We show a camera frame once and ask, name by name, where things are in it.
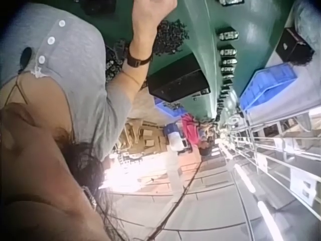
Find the blue plastic crate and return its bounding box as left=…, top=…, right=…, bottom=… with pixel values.
left=239, top=62, right=300, bottom=112

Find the pile of small black parts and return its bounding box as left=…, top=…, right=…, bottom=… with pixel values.
left=105, top=19, right=191, bottom=81

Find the stack of cardboard cartons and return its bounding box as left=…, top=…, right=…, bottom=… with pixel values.
left=117, top=117, right=169, bottom=161

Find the blue and white container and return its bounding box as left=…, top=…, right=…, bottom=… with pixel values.
left=163, top=123, right=194, bottom=155

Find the person's right hand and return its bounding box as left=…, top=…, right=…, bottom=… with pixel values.
left=132, top=0, right=178, bottom=45

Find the black plastic tray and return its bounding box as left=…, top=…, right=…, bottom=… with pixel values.
left=146, top=52, right=211, bottom=103

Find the black wrist watch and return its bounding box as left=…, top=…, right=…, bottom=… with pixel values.
left=126, top=41, right=154, bottom=68

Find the metal frame rack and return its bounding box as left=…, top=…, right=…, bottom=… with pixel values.
left=218, top=110, right=321, bottom=209

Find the row of black assembled parts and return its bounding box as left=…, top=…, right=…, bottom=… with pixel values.
left=215, top=31, right=239, bottom=126

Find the small blue bin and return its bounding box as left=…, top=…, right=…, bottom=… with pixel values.
left=153, top=96, right=188, bottom=118

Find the black box of parts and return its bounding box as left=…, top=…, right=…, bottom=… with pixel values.
left=275, top=27, right=315, bottom=66

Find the thin wrist bracelet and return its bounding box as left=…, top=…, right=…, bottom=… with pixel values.
left=121, top=70, right=141, bottom=87

